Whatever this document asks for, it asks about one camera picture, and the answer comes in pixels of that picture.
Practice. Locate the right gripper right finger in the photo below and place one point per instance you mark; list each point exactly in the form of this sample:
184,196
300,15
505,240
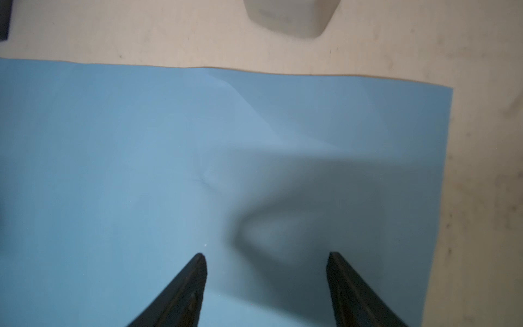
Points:
353,301

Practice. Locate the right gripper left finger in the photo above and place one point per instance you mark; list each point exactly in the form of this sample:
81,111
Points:
180,303

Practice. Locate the black gift box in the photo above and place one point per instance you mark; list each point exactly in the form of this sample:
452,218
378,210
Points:
5,17

